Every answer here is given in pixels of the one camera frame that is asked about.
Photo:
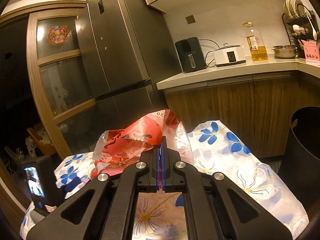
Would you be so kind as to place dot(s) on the black dish rack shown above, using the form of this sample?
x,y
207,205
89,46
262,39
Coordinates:
x,y
297,24

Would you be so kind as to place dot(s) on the dark grey refrigerator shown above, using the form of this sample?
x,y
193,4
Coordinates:
x,y
126,50

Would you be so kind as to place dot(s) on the cooking oil bottle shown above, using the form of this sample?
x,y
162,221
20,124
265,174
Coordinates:
x,y
255,42

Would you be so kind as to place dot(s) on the wooden glass door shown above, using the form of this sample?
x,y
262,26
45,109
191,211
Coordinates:
x,y
58,81

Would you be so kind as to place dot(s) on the small phone screen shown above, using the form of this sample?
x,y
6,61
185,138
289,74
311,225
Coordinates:
x,y
33,181

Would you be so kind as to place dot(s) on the dark wall socket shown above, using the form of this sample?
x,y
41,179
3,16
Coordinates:
x,y
190,19

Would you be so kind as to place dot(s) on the orange basket on floor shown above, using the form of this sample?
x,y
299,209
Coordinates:
x,y
41,139

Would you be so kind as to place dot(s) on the pink utensil basket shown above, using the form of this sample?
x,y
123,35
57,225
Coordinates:
x,y
311,51

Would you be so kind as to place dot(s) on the floral blue white tablecloth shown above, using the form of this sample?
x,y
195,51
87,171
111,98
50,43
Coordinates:
x,y
227,193

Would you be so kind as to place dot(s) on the black trash bin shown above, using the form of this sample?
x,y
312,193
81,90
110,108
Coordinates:
x,y
299,168

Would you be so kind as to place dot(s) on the black air fryer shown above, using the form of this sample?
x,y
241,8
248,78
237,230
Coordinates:
x,y
190,54

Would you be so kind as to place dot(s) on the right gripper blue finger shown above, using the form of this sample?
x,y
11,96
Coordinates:
x,y
162,157
157,167

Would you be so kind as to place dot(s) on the red white printed plastic bag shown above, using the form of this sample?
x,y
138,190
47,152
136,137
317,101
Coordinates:
x,y
118,148

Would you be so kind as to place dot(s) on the steel mixing bowl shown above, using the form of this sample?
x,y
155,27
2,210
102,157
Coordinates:
x,y
285,52

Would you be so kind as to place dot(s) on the white rice cooker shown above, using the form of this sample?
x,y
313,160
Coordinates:
x,y
229,55

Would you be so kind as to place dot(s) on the white ladle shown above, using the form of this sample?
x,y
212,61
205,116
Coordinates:
x,y
314,33

